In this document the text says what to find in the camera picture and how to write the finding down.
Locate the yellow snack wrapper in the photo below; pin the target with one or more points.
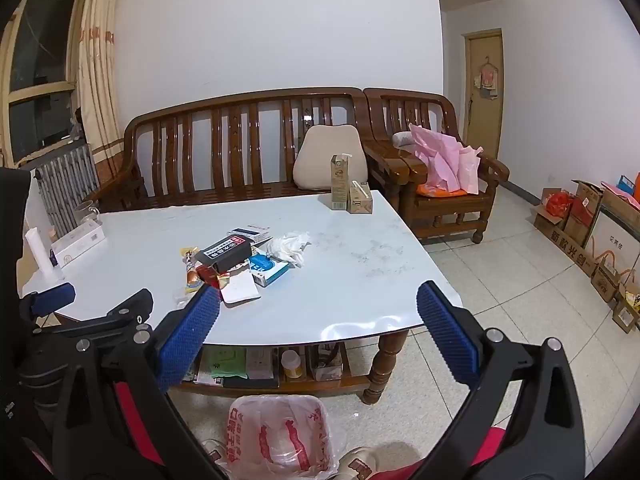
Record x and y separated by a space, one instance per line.
190 280

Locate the white tube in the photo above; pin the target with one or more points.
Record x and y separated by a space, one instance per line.
40 255

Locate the tall brown cardboard box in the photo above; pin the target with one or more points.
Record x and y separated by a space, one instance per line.
582 215

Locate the long white box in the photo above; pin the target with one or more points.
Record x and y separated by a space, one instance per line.
77 242

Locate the grey radiator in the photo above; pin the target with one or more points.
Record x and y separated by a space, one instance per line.
67 180

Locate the black labelled box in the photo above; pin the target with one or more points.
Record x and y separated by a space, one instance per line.
222 255

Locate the white red-printed plastic bag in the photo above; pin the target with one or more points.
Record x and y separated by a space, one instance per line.
280 435

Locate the beige cushion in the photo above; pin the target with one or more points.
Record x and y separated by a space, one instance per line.
325 160

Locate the beige curtain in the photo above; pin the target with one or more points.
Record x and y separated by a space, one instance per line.
100 60

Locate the wooden coffee table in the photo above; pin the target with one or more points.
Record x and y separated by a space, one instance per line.
382 360

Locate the yellow-green door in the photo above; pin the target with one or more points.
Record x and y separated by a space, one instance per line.
485 125

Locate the window with yellow frame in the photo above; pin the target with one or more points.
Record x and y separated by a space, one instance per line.
40 60

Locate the dark book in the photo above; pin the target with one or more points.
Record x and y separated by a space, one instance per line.
250 382

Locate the orange bag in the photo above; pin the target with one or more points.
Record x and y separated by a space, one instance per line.
430 190

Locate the small brown carry box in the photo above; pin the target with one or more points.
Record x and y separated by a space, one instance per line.
627 312
607 282

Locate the white paper sheet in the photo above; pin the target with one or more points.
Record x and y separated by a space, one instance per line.
240 287

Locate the crumpled white tissue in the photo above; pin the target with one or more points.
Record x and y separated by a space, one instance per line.
290 247

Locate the door hanging ornament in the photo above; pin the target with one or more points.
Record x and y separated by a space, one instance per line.
487 80

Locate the large white carry box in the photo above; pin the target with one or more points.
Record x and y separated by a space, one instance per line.
612 240

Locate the white dark-blue flat box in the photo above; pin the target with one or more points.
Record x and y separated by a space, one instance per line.
250 233

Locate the clear plastic container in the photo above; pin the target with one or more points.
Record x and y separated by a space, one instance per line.
327 360

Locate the glass mug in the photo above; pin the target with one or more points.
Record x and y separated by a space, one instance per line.
87 212

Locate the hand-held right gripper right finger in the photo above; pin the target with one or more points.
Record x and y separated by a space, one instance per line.
447 332

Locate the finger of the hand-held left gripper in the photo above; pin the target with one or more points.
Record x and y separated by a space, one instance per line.
50 297
120 310

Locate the white bottle yellow label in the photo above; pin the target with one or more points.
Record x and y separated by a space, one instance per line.
292 364

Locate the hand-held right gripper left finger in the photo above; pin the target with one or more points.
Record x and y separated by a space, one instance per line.
190 340

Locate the red plastic bag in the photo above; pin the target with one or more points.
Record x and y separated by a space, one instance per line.
557 205

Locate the open cardboard box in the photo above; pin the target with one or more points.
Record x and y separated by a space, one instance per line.
547 227

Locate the short drink carton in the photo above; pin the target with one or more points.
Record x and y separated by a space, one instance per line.
360 200

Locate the blue white packet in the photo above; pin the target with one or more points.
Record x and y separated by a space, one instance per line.
267 270

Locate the wooden armchair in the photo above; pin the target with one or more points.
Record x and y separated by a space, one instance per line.
450 210

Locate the tall drink carton with straw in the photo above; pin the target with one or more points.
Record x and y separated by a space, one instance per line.
340 185

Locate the pink plastic bag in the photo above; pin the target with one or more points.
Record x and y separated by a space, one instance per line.
445 160

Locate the long wooden bench sofa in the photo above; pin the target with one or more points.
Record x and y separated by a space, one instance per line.
200 150

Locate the white paper-wrapped box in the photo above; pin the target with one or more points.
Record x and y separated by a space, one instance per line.
260 362

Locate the pale folded cloth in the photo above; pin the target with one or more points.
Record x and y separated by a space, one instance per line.
401 139

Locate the small clear wrapper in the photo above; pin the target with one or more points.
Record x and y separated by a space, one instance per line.
179 296

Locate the person's red pants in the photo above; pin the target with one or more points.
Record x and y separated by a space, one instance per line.
130 410

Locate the red packet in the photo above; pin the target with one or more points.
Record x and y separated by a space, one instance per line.
206 274

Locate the green packet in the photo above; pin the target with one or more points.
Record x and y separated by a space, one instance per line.
227 362

